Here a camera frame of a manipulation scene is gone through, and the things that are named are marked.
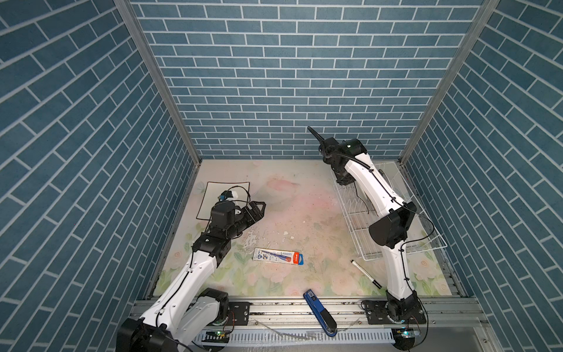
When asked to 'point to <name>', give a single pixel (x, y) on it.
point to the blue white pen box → (278, 256)
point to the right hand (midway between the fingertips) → (353, 174)
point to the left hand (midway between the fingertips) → (261, 208)
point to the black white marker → (369, 277)
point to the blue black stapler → (322, 314)
